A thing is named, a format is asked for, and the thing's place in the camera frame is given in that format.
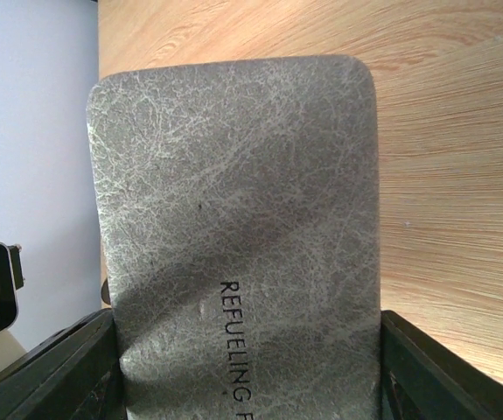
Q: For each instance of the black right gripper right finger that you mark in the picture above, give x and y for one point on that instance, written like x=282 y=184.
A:
x=422 y=379

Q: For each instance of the grey leather glasses case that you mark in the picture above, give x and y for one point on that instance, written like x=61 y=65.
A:
x=239 y=212

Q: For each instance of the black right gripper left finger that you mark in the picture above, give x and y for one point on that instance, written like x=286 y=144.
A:
x=75 y=374

